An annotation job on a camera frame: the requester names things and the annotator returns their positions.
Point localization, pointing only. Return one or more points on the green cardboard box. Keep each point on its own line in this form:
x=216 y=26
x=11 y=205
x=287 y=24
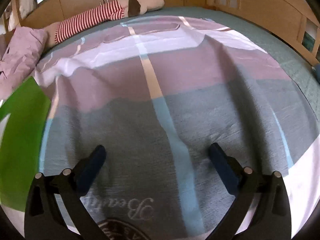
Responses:
x=23 y=119

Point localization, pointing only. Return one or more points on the wooden bed frame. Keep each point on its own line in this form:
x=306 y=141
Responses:
x=293 y=21

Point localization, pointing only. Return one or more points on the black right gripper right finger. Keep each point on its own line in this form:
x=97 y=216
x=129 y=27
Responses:
x=272 y=217

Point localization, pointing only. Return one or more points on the red striped plush toy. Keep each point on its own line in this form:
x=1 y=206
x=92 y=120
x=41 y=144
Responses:
x=109 y=11

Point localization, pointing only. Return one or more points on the pink crumpled duvet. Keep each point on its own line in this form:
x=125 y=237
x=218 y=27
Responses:
x=21 y=57

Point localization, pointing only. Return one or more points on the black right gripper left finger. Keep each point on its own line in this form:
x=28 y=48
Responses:
x=43 y=218

